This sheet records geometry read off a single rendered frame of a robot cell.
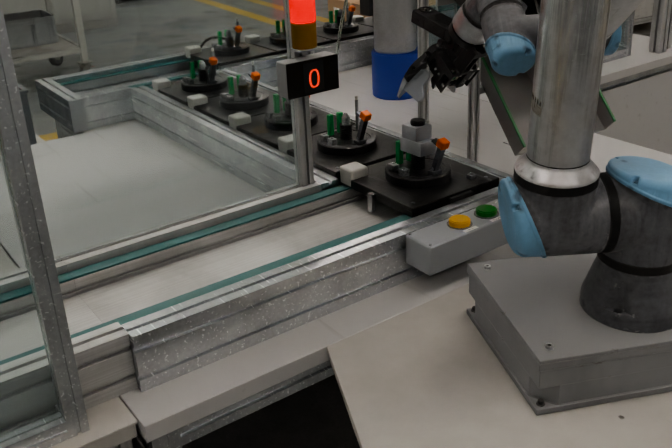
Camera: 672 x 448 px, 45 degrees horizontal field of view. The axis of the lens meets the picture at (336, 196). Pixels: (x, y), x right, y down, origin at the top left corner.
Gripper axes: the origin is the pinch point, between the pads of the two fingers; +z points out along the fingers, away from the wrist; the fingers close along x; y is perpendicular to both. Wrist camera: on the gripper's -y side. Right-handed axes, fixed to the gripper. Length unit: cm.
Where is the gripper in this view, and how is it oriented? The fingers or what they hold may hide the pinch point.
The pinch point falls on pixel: (416, 86)
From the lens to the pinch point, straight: 165.4
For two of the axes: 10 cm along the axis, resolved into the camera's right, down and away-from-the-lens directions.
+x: 8.1, -2.7, 5.2
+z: -3.5, 4.9, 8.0
